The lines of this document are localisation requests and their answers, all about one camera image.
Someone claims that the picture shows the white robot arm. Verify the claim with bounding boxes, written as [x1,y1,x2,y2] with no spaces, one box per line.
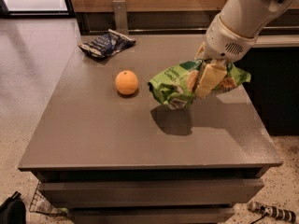
[194,0,299,98]

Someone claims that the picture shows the black white striped handle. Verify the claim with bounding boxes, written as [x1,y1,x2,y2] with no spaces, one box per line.
[247,202,299,224]

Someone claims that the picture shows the black object on floor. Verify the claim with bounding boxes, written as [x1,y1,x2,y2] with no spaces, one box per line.
[0,191,26,224]

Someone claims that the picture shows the orange fruit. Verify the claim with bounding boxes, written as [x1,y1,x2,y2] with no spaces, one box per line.
[115,70,138,95]

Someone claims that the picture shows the grey drawer cabinet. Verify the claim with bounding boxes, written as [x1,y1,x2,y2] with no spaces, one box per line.
[19,35,281,224]

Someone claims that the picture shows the green rice chip bag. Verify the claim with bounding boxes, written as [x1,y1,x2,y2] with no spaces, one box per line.
[148,59,251,109]

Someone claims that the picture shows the blue chip bag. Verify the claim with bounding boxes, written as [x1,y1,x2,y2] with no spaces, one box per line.
[78,29,135,59]

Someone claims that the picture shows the wire basket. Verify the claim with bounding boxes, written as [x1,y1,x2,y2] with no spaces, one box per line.
[29,182,68,217]

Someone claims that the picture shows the left metal bracket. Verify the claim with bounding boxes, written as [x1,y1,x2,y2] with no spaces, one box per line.
[112,0,129,35]

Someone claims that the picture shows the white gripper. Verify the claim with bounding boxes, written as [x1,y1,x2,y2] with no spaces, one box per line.
[194,14,257,98]

